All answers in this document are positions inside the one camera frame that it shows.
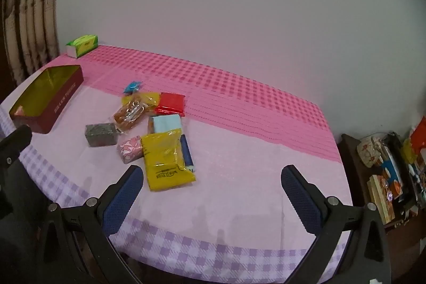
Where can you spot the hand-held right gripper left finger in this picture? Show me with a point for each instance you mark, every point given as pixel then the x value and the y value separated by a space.
pixel 123 200

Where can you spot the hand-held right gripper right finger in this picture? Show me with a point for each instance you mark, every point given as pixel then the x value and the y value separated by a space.
pixel 301 200

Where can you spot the pink floral snack packet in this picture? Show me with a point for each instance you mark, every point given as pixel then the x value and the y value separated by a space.
pixel 129 149

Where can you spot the large yellow snack packet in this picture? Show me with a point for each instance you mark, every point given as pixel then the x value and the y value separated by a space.
pixel 163 157

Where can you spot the grey speckled snack packet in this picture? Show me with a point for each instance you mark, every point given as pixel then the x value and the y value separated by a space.
pixel 100 134

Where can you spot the navy blue snack bar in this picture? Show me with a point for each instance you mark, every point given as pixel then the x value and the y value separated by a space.
pixel 185 151

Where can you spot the clear packet of orange snacks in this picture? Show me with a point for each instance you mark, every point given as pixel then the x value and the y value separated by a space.
pixel 126 119
pixel 134 104

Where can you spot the red tin box gold inside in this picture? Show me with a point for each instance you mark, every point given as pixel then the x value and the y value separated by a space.
pixel 56 104

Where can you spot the light blue and navy packet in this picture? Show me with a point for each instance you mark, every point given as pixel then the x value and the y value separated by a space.
pixel 166 122

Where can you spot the small yellow snack packet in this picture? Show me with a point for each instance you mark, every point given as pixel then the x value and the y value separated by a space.
pixel 151 97

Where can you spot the red snack packet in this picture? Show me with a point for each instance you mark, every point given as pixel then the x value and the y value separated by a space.
pixel 169 103

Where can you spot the blue candy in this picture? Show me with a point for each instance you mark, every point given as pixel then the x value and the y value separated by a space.
pixel 133 86

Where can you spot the dark wooden cabinet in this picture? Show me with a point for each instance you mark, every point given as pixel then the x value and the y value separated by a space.
pixel 352 177

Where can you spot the pink checked tablecloth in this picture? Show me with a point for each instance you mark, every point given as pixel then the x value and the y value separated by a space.
pixel 249 154

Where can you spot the tan box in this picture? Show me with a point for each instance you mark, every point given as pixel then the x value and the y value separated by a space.
pixel 379 200

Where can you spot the floral mug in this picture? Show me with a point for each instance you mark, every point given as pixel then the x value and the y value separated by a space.
pixel 369 151

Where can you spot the colourful printed box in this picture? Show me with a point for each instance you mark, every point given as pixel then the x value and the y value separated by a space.
pixel 394 177

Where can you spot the red bag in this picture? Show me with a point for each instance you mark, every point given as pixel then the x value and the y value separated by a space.
pixel 418 132

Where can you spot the green tissue box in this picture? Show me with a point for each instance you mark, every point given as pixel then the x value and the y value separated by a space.
pixel 83 44

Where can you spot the beige patterned curtain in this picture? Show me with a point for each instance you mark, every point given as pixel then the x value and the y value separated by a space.
pixel 33 21

